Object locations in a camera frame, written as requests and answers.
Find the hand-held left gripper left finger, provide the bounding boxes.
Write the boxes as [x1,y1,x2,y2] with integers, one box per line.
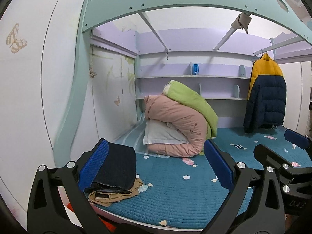
[26,138,110,234]

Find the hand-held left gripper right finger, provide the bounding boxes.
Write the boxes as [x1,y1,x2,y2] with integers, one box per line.
[202,139,286,234]

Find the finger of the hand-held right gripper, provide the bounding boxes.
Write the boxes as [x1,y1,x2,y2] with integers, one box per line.
[284,129,312,150]
[253,144,312,176]

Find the dark denim jacket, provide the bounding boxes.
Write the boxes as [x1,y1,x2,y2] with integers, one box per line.
[84,143,137,194]

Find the tan folded clothes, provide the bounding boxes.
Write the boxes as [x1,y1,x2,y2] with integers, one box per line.
[88,177,144,206]

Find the striped light blue sheet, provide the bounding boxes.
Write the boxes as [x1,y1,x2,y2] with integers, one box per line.
[113,112,171,158]

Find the yellow and navy puffer jacket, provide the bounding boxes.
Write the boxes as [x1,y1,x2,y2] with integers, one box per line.
[244,53,287,133]

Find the red object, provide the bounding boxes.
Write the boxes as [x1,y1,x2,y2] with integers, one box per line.
[66,201,117,233]

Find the pink quilt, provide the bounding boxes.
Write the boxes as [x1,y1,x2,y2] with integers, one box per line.
[143,95,207,157]

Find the white pillow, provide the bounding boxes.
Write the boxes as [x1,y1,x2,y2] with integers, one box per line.
[143,120,187,145]

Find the green quilt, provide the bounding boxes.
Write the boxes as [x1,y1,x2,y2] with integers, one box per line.
[164,80,218,139]

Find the grey cloth on slat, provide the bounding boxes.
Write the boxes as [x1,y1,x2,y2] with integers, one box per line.
[231,13,251,34]

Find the lilac wall shelf unit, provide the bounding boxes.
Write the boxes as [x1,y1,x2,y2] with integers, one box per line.
[135,49,254,127]

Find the mint green loft bed frame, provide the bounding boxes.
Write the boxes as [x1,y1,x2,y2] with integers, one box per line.
[52,0,312,168]

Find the large butterfly wall sticker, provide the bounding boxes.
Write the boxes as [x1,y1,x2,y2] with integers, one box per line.
[6,22,28,53]

